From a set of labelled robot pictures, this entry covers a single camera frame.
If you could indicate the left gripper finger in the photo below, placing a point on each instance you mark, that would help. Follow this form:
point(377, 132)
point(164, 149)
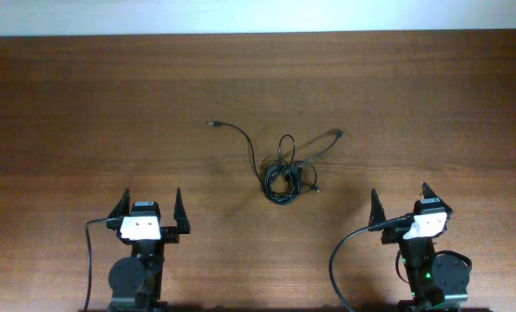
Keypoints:
point(122, 208)
point(180, 216)

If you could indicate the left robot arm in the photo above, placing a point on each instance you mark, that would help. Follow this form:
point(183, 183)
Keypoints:
point(136, 280)

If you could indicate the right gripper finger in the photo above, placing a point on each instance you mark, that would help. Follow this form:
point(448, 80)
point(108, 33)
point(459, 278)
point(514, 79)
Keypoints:
point(377, 215)
point(429, 196)

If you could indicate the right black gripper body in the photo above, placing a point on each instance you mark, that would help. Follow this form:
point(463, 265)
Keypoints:
point(390, 232)

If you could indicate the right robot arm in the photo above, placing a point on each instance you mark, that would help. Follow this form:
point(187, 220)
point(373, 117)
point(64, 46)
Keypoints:
point(437, 280)

